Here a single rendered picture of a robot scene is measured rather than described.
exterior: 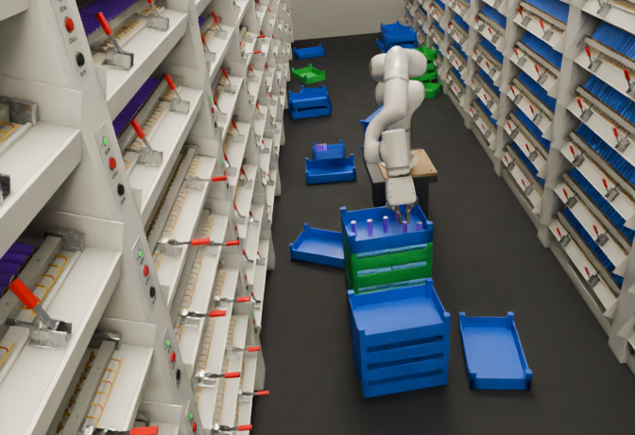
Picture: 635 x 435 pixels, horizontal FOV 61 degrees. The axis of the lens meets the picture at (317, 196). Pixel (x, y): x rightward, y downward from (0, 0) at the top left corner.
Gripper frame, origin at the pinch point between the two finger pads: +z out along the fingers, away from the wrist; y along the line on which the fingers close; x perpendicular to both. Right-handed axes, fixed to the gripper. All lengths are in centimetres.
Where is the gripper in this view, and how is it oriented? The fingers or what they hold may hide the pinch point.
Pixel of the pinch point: (403, 217)
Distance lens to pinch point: 196.7
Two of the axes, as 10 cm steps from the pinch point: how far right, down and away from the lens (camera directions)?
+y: -9.9, 1.4, -0.7
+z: 1.3, 9.9, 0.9
